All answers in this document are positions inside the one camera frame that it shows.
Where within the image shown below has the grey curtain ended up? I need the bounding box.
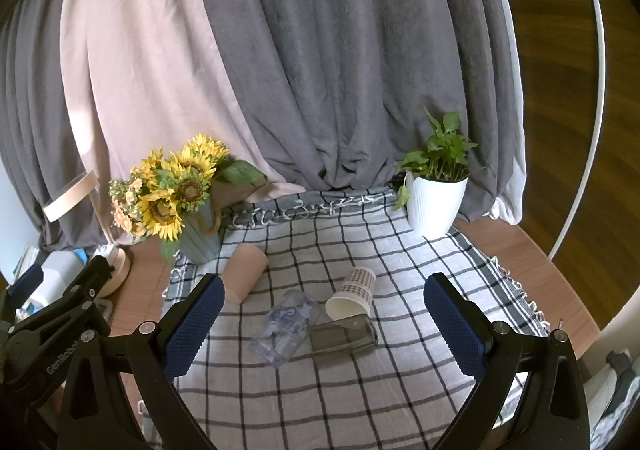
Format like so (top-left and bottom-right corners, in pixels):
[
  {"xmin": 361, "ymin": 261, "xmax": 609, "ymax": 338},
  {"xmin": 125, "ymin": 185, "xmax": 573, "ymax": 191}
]
[
  {"xmin": 192, "ymin": 0, "xmax": 526, "ymax": 226},
  {"xmin": 0, "ymin": 0, "xmax": 118, "ymax": 252}
]

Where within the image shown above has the pink cup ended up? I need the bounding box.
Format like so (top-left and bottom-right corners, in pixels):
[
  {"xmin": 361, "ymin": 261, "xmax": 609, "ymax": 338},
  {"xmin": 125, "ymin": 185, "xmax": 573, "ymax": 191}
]
[{"xmin": 222, "ymin": 244, "xmax": 269, "ymax": 303}]

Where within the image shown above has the sunflower bouquet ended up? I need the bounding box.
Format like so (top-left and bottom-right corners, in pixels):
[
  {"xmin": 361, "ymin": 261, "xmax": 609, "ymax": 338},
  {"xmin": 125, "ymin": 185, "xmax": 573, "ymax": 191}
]
[{"xmin": 107, "ymin": 133, "xmax": 269, "ymax": 259}]

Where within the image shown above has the white cloth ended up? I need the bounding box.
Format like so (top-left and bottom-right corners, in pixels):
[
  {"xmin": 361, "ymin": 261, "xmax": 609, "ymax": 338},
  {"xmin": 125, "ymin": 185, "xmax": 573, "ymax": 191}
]
[{"xmin": 490, "ymin": 193, "xmax": 524, "ymax": 226}]

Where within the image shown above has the clear printed plastic cup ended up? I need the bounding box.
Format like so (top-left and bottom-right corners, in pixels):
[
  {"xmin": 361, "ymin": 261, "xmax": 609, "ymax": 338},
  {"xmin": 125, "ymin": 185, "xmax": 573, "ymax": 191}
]
[{"xmin": 248, "ymin": 289, "xmax": 321, "ymax": 364}]

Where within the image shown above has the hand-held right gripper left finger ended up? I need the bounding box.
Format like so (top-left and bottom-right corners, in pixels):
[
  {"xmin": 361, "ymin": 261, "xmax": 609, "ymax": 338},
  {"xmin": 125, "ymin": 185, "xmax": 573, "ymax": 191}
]
[{"xmin": 60, "ymin": 274, "xmax": 226, "ymax": 450}]

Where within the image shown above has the pink curtain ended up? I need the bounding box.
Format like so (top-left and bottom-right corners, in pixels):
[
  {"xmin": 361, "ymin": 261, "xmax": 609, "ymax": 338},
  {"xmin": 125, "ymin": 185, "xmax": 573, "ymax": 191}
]
[{"xmin": 59, "ymin": 0, "xmax": 307, "ymax": 247}]

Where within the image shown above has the white plastic container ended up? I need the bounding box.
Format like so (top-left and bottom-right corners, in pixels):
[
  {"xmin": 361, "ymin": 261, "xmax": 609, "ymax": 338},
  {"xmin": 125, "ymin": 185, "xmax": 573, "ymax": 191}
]
[{"xmin": 30, "ymin": 250, "xmax": 96, "ymax": 303}]

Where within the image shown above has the round wooden lamp base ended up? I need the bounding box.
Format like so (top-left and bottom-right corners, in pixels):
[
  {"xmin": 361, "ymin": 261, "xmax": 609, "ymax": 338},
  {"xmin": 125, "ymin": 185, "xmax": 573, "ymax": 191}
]
[{"xmin": 100, "ymin": 244, "xmax": 134, "ymax": 292}]

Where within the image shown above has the grey-green ribbed vase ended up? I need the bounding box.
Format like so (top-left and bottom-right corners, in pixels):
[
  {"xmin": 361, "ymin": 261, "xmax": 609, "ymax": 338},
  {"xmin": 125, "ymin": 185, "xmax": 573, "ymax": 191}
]
[{"xmin": 175, "ymin": 203, "xmax": 224, "ymax": 265}]

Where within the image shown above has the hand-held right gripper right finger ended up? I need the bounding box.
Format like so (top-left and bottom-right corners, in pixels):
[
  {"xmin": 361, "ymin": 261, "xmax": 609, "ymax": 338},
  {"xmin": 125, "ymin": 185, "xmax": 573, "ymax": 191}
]
[{"xmin": 422, "ymin": 273, "xmax": 591, "ymax": 450}]

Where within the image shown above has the white curved pipe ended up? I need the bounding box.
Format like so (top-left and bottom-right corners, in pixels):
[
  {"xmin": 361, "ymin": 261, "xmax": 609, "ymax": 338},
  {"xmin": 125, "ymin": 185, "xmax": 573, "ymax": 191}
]
[{"xmin": 547, "ymin": 0, "xmax": 607, "ymax": 262}]

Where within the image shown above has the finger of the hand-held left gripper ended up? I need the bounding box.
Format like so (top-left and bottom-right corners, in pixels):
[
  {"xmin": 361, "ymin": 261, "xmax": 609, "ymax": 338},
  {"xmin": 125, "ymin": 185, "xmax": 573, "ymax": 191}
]
[
  {"xmin": 15, "ymin": 254, "xmax": 113, "ymax": 331},
  {"xmin": 0, "ymin": 263, "xmax": 47, "ymax": 318}
]

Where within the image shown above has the checked grey white tablecloth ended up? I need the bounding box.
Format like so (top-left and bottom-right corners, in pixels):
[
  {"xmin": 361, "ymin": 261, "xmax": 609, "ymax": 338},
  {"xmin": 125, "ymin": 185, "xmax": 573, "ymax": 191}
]
[{"xmin": 162, "ymin": 187, "xmax": 553, "ymax": 450}]

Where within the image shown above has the white ribbed plant pot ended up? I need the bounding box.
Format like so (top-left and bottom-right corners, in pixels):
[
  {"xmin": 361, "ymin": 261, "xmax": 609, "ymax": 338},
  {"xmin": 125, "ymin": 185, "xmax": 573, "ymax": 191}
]
[{"xmin": 405, "ymin": 171, "xmax": 469, "ymax": 239}]

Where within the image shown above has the grey cloth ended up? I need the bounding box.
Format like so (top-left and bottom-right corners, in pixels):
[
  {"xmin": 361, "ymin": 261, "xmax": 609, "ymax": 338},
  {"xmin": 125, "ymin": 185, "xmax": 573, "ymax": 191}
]
[{"xmin": 590, "ymin": 349, "xmax": 634, "ymax": 448}]

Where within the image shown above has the dark transparent plastic box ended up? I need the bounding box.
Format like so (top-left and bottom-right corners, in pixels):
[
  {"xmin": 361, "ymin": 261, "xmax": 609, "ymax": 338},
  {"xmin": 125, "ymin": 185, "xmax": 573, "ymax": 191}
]
[{"xmin": 308, "ymin": 316, "xmax": 379, "ymax": 356}]

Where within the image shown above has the green potted plant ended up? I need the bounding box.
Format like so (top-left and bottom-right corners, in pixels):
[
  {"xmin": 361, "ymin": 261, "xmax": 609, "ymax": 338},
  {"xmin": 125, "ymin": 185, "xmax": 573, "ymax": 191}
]
[{"xmin": 392, "ymin": 105, "xmax": 496, "ymax": 211}]

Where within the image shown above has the checked paper cup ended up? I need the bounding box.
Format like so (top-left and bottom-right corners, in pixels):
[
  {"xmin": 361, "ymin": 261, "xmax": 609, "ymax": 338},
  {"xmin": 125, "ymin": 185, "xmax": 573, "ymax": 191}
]
[{"xmin": 325, "ymin": 266, "xmax": 377, "ymax": 321}]

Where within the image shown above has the beige curtain tieback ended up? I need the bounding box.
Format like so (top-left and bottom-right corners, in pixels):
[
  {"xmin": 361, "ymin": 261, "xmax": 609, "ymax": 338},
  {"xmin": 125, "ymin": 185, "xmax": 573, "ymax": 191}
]
[{"xmin": 42, "ymin": 172, "xmax": 99, "ymax": 222}]

